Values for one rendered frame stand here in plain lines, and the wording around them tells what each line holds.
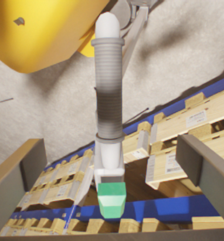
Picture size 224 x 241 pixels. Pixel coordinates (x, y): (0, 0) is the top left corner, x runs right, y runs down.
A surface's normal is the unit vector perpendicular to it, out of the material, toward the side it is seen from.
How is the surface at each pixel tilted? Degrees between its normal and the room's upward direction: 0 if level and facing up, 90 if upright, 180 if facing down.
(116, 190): 90
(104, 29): 23
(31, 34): 14
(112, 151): 42
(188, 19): 0
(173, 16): 0
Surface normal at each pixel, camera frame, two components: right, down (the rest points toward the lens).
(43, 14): -0.07, 0.83
